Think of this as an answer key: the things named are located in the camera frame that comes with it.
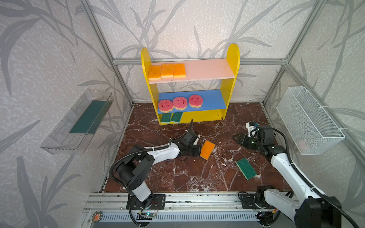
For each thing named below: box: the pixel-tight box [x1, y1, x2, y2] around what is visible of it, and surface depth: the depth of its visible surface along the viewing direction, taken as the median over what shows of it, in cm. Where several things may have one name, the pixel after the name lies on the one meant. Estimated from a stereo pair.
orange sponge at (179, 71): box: [172, 63, 187, 79], surface depth 80 cm
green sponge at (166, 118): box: [160, 113, 172, 124], surface depth 108 cm
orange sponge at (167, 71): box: [161, 63, 174, 78], surface depth 81 cm
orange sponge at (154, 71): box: [147, 65, 162, 79], surface depth 80 cm
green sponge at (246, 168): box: [235, 157, 258, 181], surface depth 86 cm
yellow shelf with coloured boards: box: [141, 43, 241, 126], surface depth 96 cm
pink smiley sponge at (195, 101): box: [188, 94, 203, 109], surface depth 101 cm
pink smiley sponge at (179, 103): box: [172, 96, 188, 111], surface depth 98 cm
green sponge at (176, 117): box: [170, 112, 183, 124], surface depth 109 cm
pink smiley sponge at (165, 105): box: [158, 99, 174, 114], surface depth 98 cm
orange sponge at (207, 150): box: [199, 140, 216, 161], surface depth 92 cm
